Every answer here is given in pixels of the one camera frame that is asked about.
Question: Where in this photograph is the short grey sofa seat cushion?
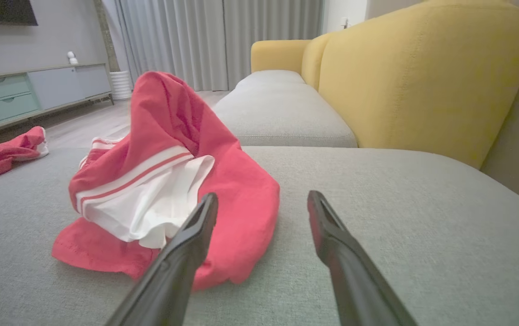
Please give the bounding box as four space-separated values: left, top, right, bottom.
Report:
236 70 306 90

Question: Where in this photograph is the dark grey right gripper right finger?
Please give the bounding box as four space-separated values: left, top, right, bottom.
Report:
307 190 418 326

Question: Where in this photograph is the black flat television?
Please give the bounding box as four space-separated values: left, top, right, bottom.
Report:
0 0 38 26

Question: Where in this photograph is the long grey sofa seat cushion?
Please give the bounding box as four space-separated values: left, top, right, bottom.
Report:
213 82 358 148

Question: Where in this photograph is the red basketball jersey white tee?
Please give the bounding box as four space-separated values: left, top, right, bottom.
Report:
52 71 281 291

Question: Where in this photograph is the large yellow sofa backrest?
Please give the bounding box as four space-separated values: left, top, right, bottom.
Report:
318 0 519 169

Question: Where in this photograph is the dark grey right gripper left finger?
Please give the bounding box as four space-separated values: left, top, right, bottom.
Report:
105 193 219 326

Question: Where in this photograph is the yellow sofa armrest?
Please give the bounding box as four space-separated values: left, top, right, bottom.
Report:
251 39 310 74

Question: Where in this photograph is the white ribbed plant pot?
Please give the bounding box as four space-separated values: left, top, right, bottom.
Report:
110 71 132 101

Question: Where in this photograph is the green indoor tree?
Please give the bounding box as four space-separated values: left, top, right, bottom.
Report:
94 0 120 73

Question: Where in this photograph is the grey and mint TV cabinet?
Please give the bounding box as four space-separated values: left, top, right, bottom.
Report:
0 63 115 139

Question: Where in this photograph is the grey pleated curtain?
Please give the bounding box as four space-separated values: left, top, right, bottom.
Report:
102 0 324 92

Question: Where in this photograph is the small yellow sofa backrest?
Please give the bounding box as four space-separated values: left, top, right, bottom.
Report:
301 33 332 90

